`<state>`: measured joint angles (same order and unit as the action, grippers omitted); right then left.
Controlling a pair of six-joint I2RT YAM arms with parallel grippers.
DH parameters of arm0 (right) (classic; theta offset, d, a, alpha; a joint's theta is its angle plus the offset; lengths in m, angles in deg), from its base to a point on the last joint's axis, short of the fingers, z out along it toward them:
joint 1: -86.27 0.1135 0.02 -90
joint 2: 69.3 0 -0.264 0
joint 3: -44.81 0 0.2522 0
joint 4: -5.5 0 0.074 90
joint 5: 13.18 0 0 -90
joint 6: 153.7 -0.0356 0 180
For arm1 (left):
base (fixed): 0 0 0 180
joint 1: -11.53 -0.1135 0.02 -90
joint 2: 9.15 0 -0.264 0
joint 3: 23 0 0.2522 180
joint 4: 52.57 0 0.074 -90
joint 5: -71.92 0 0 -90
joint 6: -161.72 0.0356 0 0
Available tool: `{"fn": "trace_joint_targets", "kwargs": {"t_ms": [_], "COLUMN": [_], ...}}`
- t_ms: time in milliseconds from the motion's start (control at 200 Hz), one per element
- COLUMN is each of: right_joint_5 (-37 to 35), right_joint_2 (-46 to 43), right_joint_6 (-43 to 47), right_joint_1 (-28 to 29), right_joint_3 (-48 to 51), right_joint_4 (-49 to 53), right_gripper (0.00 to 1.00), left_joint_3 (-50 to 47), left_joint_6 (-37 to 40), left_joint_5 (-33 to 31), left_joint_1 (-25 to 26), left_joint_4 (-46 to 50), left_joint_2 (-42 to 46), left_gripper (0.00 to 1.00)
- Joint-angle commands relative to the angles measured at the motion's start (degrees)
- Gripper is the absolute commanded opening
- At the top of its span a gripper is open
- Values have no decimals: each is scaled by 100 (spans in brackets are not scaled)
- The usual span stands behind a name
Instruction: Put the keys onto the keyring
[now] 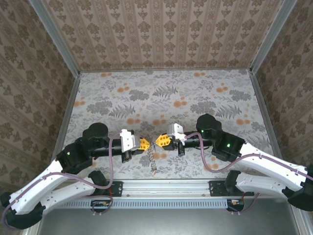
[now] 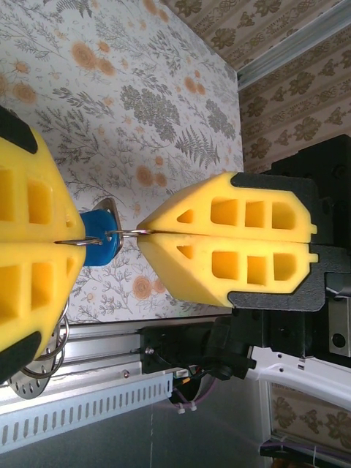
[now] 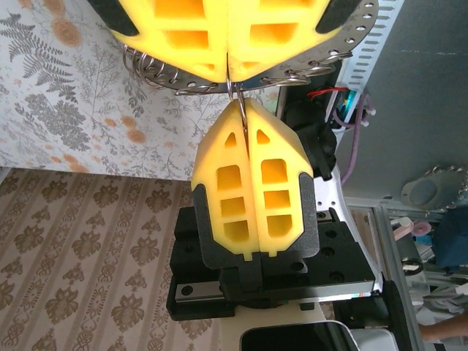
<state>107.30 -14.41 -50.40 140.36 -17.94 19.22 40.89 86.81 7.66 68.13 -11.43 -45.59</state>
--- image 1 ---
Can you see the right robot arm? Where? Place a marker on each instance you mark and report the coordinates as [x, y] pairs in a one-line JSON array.
[[269, 166]]

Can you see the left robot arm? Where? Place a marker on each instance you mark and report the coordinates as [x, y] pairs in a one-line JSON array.
[[39, 186]]

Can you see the grey metal sheet panel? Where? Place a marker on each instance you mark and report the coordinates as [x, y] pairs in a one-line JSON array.
[[166, 222]]

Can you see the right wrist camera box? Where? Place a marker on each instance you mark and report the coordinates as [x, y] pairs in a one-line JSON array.
[[176, 132]]

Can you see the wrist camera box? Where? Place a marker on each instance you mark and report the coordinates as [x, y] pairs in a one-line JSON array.
[[176, 132], [129, 140]]

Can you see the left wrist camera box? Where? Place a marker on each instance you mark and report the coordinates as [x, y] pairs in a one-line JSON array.
[[129, 140]]

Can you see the left aluminium side rail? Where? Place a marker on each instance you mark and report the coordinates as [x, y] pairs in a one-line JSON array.
[[69, 105]]

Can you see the aluminium side rail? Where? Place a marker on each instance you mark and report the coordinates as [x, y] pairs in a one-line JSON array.
[[262, 107], [69, 105]]

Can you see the aluminium mounting rail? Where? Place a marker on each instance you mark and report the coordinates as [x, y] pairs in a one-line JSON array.
[[166, 187]]

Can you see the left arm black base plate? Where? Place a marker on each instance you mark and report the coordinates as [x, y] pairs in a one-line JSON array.
[[117, 188]]

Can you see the right aluminium side rail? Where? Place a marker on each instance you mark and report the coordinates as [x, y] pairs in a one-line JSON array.
[[262, 107]]

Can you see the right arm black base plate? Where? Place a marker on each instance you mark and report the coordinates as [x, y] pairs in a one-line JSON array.
[[216, 189]]

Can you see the left aluminium corner post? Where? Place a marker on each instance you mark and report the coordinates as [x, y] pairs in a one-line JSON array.
[[55, 40]]

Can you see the aluminium corner post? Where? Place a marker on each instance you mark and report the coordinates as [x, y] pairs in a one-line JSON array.
[[271, 36], [55, 40]]

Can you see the right aluminium corner post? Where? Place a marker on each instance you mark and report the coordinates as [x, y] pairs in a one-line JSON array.
[[271, 36]]

